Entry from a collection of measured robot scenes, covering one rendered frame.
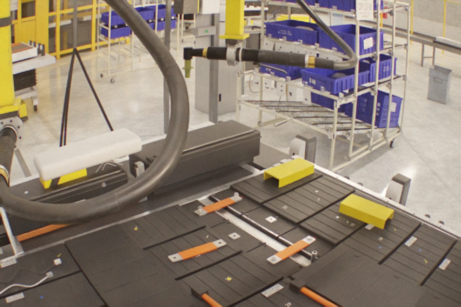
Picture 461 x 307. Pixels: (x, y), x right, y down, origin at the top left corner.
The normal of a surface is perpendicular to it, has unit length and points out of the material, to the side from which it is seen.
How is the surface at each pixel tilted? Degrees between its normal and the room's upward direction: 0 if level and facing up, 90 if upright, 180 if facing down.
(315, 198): 0
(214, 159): 90
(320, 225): 0
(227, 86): 90
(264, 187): 0
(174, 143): 37
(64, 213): 45
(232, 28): 90
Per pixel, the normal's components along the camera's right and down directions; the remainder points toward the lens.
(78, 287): 0.02, -0.91
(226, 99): 0.65, 0.32
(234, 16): -0.26, 0.39
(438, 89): -0.62, 0.31
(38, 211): 0.00, -0.35
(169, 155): 0.31, -0.51
